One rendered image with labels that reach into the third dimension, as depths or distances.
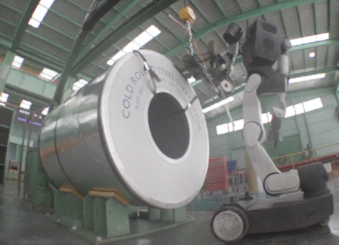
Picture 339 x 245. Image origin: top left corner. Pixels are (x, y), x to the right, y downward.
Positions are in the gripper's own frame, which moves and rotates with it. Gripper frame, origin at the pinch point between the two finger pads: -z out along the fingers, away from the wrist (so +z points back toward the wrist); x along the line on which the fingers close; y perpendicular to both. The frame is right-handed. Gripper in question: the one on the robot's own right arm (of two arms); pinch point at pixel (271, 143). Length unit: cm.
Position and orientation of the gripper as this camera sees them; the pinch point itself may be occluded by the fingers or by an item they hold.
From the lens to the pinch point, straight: 149.0
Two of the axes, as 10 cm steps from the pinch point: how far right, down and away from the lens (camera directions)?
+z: 2.1, -9.8, -0.2
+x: 0.1, -0.2, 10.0
